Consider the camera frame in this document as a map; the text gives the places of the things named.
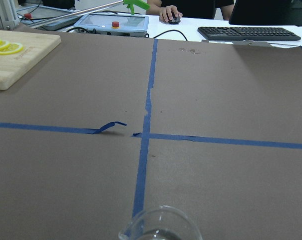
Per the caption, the aluminium frame post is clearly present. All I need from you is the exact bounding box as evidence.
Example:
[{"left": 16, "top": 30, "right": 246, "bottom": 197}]
[{"left": 0, "top": 0, "right": 19, "bottom": 30}]

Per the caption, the teach pendant with red button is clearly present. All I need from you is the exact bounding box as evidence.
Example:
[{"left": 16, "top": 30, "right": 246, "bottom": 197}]
[{"left": 74, "top": 13, "right": 149, "bottom": 37}]

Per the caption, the person hand on mouse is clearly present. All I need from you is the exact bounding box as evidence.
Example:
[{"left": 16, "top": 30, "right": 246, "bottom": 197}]
[{"left": 159, "top": 5, "right": 183, "bottom": 23}]

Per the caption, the black keyboard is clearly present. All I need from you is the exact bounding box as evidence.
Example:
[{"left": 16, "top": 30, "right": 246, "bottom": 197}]
[{"left": 197, "top": 26, "right": 301, "bottom": 41}]

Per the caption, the bamboo cutting board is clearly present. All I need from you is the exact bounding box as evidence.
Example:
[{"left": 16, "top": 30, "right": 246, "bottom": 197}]
[{"left": 0, "top": 30, "right": 61, "bottom": 90}]

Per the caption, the person in black shirt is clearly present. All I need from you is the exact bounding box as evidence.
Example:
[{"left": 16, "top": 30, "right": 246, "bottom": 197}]
[{"left": 146, "top": 0, "right": 235, "bottom": 21}]

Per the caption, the clear glass shaker cup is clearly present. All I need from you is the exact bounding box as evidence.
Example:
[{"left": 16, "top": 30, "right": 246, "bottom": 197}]
[{"left": 118, "top": 205, "right": 203, "bottom": 240}]

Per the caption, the black computer mouse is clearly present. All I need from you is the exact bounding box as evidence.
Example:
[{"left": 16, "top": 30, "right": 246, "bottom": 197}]
[{"left": 168, "top": 16, "right": 181, "bottom": 25}]

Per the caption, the black monitor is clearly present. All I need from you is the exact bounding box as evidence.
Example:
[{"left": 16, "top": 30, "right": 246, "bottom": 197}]
[{"left": 229, "top": 0, "right": 302, "bottom": 27}]

